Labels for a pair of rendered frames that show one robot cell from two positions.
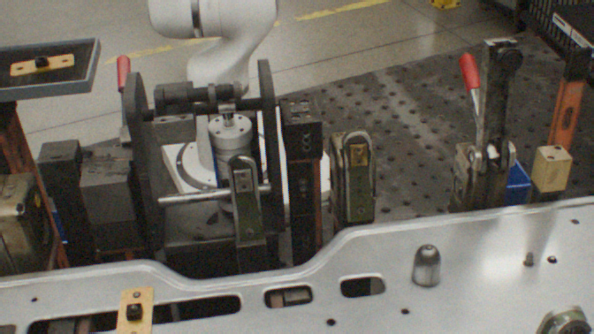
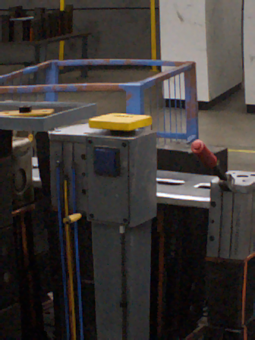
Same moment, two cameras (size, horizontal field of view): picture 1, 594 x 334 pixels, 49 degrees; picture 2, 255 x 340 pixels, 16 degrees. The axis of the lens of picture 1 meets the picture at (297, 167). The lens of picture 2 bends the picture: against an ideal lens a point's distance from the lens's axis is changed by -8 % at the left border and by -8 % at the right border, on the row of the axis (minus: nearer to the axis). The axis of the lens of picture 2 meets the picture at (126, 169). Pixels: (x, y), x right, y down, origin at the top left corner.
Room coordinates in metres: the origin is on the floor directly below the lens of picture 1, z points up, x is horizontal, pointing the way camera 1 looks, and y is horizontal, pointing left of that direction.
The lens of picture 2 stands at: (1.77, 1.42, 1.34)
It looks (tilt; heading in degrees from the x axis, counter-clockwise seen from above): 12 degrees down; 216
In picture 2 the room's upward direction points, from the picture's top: 1 degrees counter-clockwise
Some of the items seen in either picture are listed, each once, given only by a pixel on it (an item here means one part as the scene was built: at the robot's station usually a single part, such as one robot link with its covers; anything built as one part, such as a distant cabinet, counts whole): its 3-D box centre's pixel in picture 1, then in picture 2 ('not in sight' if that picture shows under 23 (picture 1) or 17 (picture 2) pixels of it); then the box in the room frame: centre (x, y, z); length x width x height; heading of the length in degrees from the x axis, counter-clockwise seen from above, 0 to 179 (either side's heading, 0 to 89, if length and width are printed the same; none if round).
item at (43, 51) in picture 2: not in sight; (40, 45); (-7.37, -6.55, 0.58); 1.97 x 0.90 x 1.16; 21
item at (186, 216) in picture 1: (220, 224); not in sight; (0.73, 0.12, 0.94); 0.18 x 0.13 x 0.49; 96
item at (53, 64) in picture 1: (41, 62); not in sight; (0.83, 0.34, 1.17); 0.08 x 0.04 x 0.01; 105
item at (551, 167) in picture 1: (531, 254); not in sight; (0.69, -0.34, 0.88); 0.04 x 0.04 x 0.36; 6
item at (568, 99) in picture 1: (544, 204); not in sight; (0.72, -0.35, 0.95); 0.03 x 0.01 x 0.50; 96
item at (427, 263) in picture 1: (427, 266); not in sight; (0.55, -0.14, 1.02); 0.03 x 0.03 x 0.07
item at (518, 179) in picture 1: (494, 190); not in sight; (1.01, -0.39, 0.74); 0.11 x 0.10 x 0.09; 96
